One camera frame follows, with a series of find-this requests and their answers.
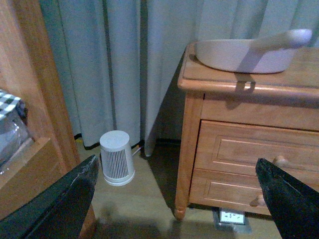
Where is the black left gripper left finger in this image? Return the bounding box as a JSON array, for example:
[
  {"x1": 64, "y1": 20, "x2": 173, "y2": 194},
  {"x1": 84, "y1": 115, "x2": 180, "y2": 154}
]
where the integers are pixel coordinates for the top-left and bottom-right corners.
[{"x1": 0, "y1": 155, "x2": 99, "y2": 239}]

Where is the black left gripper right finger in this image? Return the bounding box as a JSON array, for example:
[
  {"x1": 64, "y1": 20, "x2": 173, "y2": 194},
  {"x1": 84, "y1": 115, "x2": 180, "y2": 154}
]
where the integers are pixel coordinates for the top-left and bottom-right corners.
[{"x1": 255, "y1": 158, "x2": 319, "y2": 239}]

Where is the beige plastic dustpan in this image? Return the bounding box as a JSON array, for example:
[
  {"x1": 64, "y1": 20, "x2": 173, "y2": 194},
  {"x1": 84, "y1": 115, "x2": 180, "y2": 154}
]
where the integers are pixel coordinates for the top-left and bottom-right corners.
[{"x1": 193, "y1": 38, "x2": 300, "y2": 74}]

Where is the white slatted trash bin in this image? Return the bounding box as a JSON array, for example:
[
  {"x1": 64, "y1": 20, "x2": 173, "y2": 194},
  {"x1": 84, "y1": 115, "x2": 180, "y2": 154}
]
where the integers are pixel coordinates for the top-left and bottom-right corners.
[{"x1": 100, "y1": 130, "x2": 135, "y2": 186}]

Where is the round wooden lower drawer knob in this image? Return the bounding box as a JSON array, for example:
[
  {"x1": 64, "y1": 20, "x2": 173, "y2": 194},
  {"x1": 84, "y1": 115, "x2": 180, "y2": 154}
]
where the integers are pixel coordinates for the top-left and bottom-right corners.
[{"x1": 250, "y1": 195, "x2": 266, "y2": 207}]

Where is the round wooden drawer knob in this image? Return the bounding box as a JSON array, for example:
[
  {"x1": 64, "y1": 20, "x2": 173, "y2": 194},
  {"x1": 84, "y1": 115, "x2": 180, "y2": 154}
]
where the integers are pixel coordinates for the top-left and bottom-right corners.
[
  {"x1": 250, "y1": 195, "x2": 266, "y2": 207},
  {"x1": 272, "y1": 155, "x2": 292, "y2": 168}
]

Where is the round wooden upper drawer knob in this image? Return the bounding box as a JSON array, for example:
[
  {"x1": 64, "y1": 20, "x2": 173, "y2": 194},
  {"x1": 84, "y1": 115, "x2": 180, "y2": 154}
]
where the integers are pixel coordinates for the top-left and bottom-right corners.
[{"x1": 272, "y1": 155, "x2": 292, "y2": 168}]

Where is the floor power socket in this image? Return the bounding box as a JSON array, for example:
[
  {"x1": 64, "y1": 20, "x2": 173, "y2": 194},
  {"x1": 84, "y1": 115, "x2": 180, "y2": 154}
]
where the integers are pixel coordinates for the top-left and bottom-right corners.
[{"x1": 212, "y1": 208, "x2": 252, "y2": 234}]

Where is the clear plastic sheet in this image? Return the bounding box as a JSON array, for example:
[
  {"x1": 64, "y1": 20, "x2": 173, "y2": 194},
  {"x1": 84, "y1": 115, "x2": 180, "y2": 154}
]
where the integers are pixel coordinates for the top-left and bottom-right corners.
[{"x1": 0, "y1": 110, "x2": 31, "y2": 170}]

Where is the wooden nightstand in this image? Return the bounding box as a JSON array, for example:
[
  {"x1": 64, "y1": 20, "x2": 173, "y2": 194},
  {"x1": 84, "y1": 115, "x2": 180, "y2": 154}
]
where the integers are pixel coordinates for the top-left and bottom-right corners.
[{"x1": 174, "y1": 44, "x2": 319, "y2": 220}]

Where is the black white checkered tablecloth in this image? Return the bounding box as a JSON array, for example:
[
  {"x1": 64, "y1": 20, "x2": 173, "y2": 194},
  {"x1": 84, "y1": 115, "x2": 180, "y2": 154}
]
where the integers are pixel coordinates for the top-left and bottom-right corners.
[{"x1": 0, "y1": 89, "x2": 25, "y2": 120}]

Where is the light blue curtain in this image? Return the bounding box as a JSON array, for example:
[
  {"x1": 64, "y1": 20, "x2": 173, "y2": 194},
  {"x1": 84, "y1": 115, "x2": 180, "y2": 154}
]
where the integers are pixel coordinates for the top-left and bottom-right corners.
[{"x1": 40, "y1": 0, "x2": 319, "y2": 155}]

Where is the grey hand brush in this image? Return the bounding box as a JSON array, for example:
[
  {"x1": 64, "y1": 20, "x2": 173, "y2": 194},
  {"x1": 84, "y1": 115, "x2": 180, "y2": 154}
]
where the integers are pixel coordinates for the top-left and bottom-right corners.
[{"x1": 239, "y1": 28, "x2": 313, "y2": 70}]

